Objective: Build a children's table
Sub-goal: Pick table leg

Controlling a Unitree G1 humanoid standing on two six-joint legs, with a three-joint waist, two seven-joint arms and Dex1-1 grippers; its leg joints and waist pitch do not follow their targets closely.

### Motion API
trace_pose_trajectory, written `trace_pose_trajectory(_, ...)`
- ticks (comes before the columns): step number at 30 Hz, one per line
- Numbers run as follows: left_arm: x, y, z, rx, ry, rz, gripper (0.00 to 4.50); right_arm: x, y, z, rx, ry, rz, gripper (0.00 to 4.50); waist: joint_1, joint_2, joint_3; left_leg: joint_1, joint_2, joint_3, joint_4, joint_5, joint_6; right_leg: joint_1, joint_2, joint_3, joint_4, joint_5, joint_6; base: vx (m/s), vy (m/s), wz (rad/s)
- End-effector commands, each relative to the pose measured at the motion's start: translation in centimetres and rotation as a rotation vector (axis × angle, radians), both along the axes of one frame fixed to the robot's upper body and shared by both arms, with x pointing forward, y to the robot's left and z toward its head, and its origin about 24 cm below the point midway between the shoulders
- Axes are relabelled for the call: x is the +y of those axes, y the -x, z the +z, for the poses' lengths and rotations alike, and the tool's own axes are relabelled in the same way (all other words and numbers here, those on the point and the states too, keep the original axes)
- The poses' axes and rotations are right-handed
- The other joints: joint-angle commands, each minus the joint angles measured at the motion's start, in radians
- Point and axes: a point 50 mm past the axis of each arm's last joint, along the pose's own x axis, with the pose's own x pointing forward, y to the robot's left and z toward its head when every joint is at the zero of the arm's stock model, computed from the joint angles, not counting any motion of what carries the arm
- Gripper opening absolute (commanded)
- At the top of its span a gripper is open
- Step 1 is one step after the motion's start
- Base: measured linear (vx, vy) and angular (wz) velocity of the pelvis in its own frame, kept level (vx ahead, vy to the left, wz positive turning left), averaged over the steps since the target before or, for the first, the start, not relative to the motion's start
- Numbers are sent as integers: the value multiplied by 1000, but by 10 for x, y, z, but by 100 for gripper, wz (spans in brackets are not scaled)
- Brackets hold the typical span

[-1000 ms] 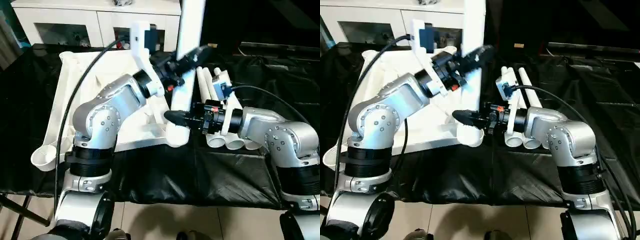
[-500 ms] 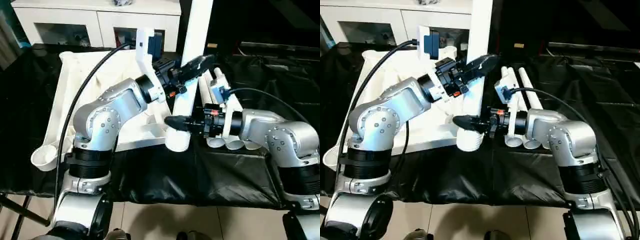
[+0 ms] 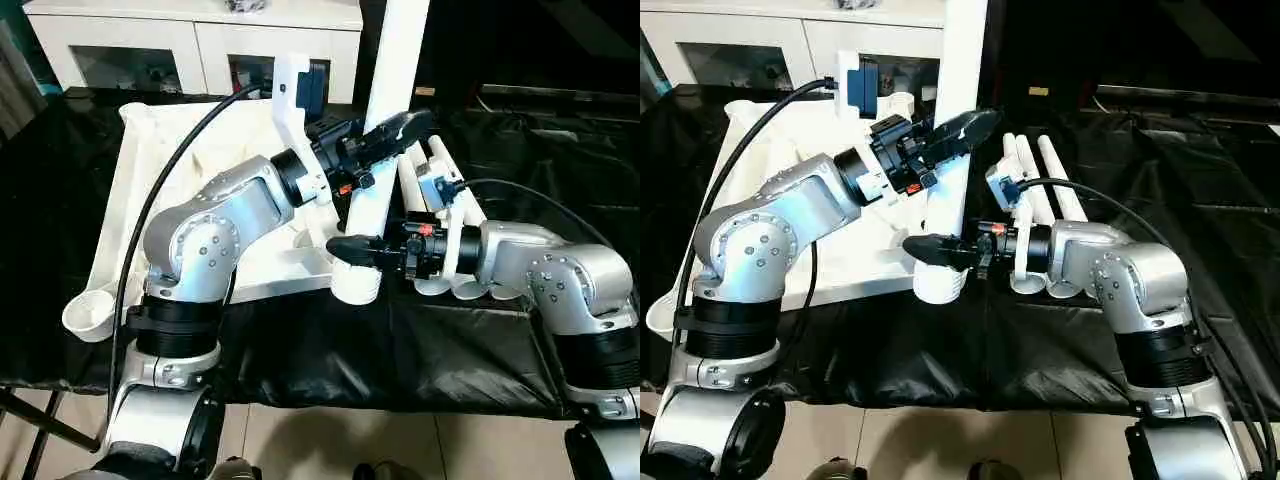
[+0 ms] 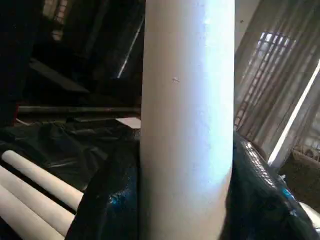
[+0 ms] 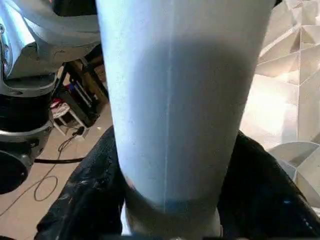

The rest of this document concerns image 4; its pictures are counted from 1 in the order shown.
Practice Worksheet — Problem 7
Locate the black side table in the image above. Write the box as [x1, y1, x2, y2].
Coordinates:
[15, 57, 142, 120]

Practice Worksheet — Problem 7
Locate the sheer window curtain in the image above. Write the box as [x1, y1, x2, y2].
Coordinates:
[234, 0, 320, 168]

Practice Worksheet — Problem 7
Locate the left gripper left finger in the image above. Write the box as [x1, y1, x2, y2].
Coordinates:
[65, 142, 142, 240]

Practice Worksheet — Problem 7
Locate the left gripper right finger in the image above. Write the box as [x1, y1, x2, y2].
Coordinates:
[222, 132, 320, 240]

